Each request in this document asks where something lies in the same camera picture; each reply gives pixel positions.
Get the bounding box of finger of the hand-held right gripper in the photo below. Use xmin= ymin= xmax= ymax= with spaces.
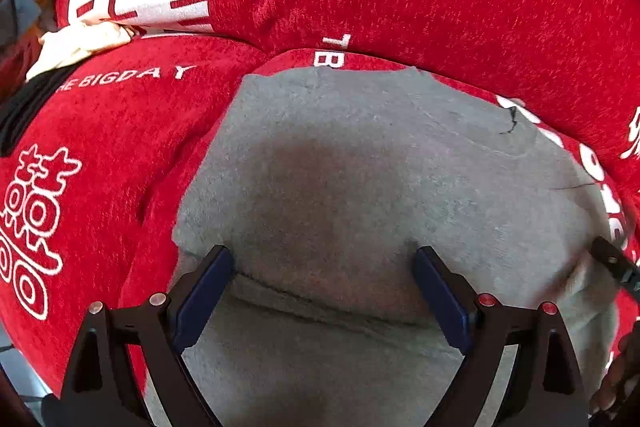
xmin=590 ymin=236 xmax=640 ymax=303

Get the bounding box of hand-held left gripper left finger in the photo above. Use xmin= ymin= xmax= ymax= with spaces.
xmin=42 ymin=245 xmax=236 ymax=427

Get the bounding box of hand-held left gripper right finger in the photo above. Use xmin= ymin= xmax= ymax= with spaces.
xmin=412 ymin=245 xmax=591 ymax=427

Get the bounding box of grey fleece garment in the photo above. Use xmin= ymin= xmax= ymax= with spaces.
xmin=145 ymin=67 xmax=623 ymax=427

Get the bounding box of person's right hand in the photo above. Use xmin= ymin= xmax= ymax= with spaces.
xmin=590 ymin=321 xmax=640 ymax=419

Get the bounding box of black cloth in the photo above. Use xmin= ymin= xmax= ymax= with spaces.
xmin=0 ymin=67 xmax=76 ymax=155

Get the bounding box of cream cloth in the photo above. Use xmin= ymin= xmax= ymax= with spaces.
xmin=25 ymin=23 xmax=136 ymax=80

